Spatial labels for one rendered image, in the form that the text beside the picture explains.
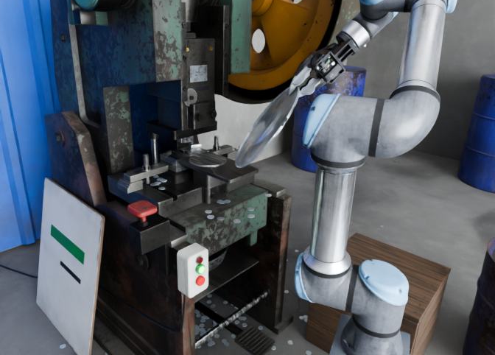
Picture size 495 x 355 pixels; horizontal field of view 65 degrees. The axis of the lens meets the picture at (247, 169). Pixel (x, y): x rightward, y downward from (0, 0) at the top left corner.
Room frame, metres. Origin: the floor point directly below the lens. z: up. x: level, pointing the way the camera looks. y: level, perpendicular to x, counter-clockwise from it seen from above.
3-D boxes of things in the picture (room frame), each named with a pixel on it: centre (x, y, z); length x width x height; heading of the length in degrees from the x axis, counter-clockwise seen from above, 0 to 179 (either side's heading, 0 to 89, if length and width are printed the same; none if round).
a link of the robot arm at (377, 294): (0.77, -0.33, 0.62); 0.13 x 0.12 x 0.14; 69
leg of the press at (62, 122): (1.21, 0.51, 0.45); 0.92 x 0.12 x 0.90; 49
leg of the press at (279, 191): (1.61, 0.16, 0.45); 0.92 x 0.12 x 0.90; 49
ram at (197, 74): (1.29, 0.20, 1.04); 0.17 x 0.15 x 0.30; 49
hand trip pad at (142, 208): (0.92, 0.28, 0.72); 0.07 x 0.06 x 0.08; 49
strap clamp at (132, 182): (1.19, 0.34, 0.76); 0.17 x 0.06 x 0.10; 139
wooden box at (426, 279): (1.26, -0.54, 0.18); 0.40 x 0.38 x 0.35; 50
